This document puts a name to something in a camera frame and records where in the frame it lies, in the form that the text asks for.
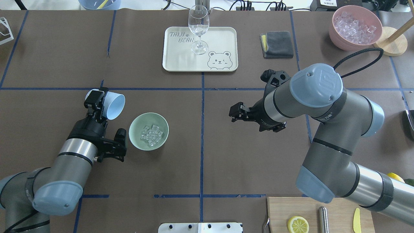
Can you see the large blue basin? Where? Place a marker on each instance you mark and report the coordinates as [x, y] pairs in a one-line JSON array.
[[100, 4]]

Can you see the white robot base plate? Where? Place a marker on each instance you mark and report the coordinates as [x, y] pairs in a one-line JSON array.
[[209, 227]]

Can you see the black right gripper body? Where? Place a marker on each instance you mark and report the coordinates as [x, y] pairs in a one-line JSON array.
[[257, 111]]

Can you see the wooden cutting board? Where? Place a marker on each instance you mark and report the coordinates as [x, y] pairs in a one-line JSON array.
[[340, 213]]

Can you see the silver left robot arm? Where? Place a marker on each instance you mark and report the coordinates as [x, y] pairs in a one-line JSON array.
[[30, 198]]

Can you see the clear wine glass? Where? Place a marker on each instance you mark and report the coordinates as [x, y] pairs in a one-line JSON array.
[[198, 23]]

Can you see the white wire rack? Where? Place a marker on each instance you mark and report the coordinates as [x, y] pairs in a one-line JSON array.
[[6, 34]]

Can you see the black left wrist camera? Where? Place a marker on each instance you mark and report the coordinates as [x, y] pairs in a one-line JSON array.
[[120, 136]]

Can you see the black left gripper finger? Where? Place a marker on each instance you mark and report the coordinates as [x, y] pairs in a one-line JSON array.
[[94, 103], [102, 110]]

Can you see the wooden cup stand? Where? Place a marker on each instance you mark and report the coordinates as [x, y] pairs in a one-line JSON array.
[[392, 40]]

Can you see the steel knife handle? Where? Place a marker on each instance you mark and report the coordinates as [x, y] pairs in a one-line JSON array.
[[323, 220]]

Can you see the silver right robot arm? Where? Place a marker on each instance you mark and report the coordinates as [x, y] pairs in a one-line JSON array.
[[345, 117]]

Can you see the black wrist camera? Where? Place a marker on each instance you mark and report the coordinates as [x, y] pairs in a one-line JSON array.
[[275, 79], [120, 136]]

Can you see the folded grey cloth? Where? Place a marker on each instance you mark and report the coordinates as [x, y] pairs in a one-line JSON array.
[[277, 45]]

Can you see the clear ice cubes pile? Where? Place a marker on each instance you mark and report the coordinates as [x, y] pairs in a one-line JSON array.
[[151, 135]]

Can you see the halved lemon slice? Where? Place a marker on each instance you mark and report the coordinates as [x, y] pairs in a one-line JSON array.
[[298, 224]]

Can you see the light blue plastic cup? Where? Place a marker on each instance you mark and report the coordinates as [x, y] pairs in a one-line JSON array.
[[114, 103]]

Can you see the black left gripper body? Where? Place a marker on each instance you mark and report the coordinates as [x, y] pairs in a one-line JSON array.
[[88, 128]]

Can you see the yellow lemon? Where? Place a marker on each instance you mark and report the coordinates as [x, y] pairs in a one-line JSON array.
[[396, 177]]

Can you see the yellow plastic knife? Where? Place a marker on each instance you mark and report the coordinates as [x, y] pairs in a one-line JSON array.
[[356, 221]]

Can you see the pink bowl of ice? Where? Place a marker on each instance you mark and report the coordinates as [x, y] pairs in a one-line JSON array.
[[354, 28]]

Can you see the shiny metal ice scoop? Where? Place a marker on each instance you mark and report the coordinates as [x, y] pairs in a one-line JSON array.
[[408, 117]]

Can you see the green lime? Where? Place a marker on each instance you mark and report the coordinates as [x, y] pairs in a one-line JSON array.
[[409, 181]]

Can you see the green ceramic bowl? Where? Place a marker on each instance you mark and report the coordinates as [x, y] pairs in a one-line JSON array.
[[147, 119]]

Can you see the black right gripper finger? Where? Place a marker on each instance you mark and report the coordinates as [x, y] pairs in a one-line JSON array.
[[240, 112]]

